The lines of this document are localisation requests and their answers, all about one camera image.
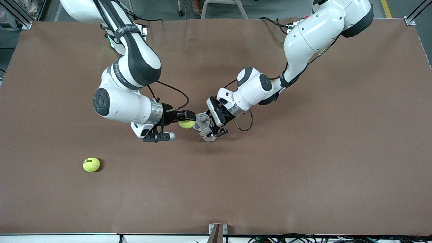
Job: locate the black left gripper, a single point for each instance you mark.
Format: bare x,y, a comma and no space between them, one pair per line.
221,122

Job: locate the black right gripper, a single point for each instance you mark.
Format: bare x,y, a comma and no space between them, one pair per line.
168,116

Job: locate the yellow tennis ball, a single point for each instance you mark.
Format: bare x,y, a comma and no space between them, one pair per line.
91,164
187,125

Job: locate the white blue tennis ball can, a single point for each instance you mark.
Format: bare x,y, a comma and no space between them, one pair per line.
202,122

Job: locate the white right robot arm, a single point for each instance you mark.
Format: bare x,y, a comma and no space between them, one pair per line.
118,104

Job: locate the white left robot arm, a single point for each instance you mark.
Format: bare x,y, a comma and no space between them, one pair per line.
314,33

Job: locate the chair leg with caster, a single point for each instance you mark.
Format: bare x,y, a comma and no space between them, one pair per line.
182,14

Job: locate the metal arm base bracket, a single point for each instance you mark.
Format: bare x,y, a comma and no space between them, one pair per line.
292,27
145,32

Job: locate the metal bracket plate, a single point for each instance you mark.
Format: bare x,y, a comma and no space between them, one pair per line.
225,229

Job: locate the brown camera post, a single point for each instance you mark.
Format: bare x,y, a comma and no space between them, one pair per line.
216,236

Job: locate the white frame leg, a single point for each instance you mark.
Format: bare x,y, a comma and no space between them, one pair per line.
134,16

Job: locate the white stool frame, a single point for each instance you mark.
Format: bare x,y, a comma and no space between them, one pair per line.
242,10

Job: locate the white table edge rail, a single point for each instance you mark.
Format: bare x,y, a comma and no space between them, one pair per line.
67,239

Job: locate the aluminium frame profile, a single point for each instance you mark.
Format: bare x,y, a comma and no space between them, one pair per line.
20,17
410,21

